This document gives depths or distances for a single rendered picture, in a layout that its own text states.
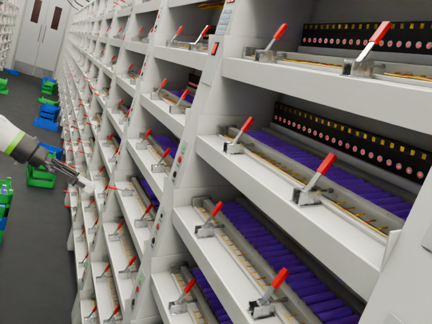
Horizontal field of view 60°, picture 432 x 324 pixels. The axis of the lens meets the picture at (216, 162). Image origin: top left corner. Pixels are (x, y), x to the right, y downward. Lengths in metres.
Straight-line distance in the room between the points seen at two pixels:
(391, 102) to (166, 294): 0.72
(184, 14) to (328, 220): 1.24
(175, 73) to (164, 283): 0.92
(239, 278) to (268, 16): 0.62
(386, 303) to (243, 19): 0.70
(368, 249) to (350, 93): 0.21
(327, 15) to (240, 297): 0.68
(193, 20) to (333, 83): 1.13
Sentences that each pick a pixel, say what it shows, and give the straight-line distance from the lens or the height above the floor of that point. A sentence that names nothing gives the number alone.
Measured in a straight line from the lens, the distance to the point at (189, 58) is 1.16.
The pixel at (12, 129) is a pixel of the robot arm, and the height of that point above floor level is 0.94.
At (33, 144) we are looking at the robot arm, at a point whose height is 0.91.
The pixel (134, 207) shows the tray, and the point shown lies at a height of 0.76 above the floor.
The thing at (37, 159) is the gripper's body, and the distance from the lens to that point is 1.38.
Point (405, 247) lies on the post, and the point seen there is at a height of 1.19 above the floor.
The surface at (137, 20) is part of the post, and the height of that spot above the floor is 1.48.
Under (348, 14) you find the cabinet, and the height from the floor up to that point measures 1.53.
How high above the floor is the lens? 1.29
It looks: 11 degrees down
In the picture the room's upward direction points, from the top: 19 degrees clockwise
